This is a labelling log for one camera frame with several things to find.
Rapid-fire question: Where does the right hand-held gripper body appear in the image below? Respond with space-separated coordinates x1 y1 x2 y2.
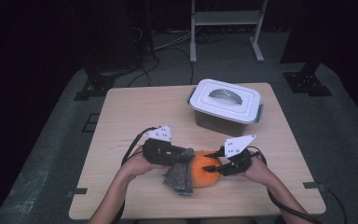
218 133 257 177

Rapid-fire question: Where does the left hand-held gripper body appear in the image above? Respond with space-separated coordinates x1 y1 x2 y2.
143 124 187 166

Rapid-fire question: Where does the orange plush toy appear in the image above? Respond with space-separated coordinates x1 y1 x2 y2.
190 149 223 189

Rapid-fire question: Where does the clear plastic container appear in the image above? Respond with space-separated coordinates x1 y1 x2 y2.
186 87 265 134

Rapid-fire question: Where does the grey cloth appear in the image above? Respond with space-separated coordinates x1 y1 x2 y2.
162 147 197 197

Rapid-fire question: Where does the white container lid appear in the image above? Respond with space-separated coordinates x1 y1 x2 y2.
188 78 262 125

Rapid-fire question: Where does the person's right hand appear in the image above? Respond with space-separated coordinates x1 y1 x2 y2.
241 157 273 188

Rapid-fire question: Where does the person's left hand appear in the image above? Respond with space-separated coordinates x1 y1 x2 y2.
120 147 166 180

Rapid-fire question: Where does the black stand base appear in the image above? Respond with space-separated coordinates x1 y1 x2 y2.
74 66 117 102
282 60 334 97

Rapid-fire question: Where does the black equipment stand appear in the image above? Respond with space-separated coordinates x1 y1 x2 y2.
130 0 157 62

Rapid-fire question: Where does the white metal stand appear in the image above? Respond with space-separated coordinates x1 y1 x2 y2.
189 0 269 64

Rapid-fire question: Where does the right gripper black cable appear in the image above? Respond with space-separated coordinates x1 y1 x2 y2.
248 146 323 224

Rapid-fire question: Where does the black floor cable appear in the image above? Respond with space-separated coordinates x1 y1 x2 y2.
155 47 196 86
126 56 160 89

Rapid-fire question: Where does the thin black cable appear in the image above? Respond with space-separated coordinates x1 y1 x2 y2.
323 186 350 224

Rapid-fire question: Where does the white floor cable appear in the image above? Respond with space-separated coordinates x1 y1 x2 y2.
153 30 194 51

